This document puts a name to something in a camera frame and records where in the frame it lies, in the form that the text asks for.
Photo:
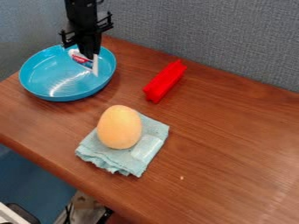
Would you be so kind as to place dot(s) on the orange egg-shaped sponge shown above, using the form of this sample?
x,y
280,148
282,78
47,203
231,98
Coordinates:
x,y
119,127

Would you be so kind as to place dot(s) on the blue plate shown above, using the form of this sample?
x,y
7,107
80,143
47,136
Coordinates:
x,y
56,78

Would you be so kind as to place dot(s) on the light blue folded cloth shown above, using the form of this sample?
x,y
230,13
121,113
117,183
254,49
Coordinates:
x,y
128,161

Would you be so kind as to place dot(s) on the red plastic block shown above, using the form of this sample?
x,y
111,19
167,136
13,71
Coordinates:
x,y
163,81

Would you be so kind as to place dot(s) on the table leg frame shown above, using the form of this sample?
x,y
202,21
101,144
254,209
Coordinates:
x,y
83,211

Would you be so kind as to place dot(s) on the white toothpaste tube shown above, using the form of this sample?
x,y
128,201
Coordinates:
x,y
91,64

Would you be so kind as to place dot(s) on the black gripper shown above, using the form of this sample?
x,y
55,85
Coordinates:
x,y
85,25

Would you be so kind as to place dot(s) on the dark object at corner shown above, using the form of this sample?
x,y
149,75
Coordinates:
x,y
13,214

